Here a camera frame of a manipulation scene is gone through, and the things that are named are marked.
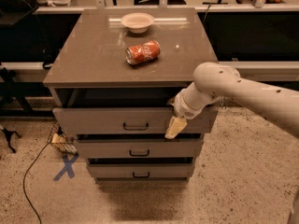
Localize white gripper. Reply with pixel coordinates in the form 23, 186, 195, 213
165, 90, 195, 139

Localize grey top drawer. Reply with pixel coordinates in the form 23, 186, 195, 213
51, 105, 219, 136

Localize grey drawer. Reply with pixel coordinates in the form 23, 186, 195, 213
51, 105, 219, 136
75, 139, 203, 158
87, 164, 194, 179

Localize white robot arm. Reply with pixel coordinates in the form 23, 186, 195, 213
166, 63, 299, 224

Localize grey middle drawer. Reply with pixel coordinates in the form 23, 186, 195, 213
75, 139, 203, 158

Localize grey drawer cabinet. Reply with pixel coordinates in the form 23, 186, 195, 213
44, 7, 217, 181

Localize grey bottom drawer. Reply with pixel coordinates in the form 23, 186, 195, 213
87, 164, 194, 179

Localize crushed orange soda can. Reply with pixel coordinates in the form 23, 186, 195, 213
125, 40, 161, 65

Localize white paper bowl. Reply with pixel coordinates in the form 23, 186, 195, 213
121, 13, 154, 34

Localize blue tape cross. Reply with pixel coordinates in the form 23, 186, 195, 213
53, 154, 78, 181

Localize black stand legs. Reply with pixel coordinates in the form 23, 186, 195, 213
0, 63, 59, 155

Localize black office chair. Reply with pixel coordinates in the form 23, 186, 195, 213
0, 0, 38, 28

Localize wire basket with items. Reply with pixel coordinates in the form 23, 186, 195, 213
48, 123, 78, 155

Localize black floor cable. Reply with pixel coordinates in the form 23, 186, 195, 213
21, 142, 52, 224

